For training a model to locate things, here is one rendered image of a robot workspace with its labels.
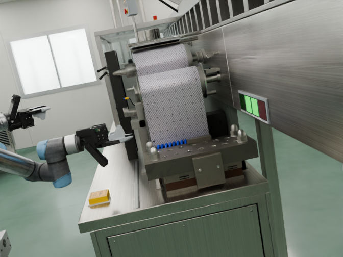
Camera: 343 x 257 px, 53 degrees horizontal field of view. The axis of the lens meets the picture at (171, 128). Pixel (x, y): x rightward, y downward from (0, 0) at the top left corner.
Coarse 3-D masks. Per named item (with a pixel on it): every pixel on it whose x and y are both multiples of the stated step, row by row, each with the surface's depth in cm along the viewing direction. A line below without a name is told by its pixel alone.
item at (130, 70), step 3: (132, 63) 159; (126, 66) 158; (129, 66) 158; (132, 66) 158; (135, 66) 157; (126, 69) 157; (129, 69) 157; (132, 69) 157; (135, 69) 157; (126, 72) 157; (129, 72) 158; (132, 72) 158; (135, 72) 158; (126, 75) 158; (129, 75) 158; (132, 75) 159; (135, 75) 159
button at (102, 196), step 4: (92, 192) 131; (96, 192) 130; (100, 192) 129; (104, 192) 129; (108, 192) 130; (92, 196) 127; (96, 196) 126; (100, 196) 125; (104, 196) 125; (108, 196) 128; (88, 200) 125; (92, 200) 125; (96, 200) 125; (100, 200) 125; (104, 200) 125
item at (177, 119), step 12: (192, 96) 134; (144, 108) 133; (156, 108) 134; (168, 108) 134; (180, 108) 135; (192, 108) 135; (204, 108) 136; (156, 120) 135; (168, 120) 135; (180, 120) 136; (192, 120) 136; (204, 120) 137; (156, 132) 136; (168, 132) 136; (180, 132) 137; (192, 132) 137; (204, 132) 138; (156, 144) 137; (168, 144) 137
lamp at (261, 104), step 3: (258, 102) 96; (261, 102) 94; (258, 105) 97; (261, 105) 94; (264, 105) 92; (261, 108) 95; (264, 108) 92; (261, 111) 95; (264, 111) 93; (261, 114) 96; (264, 114) 93; (261, 117) 96; (264, 117) 94
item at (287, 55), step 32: (320, 0) 57; (224, 32) 119; (256, 32) 89; (288, 32) 71; (320, 32) 59; (224, 64) 128; (256, 64) 94; (288, 64) 74; (320, 64) 61; (224, 96) 139; (288, 96) 77; (320, 96) 63; (288, 128) 81; (320, 128) 66
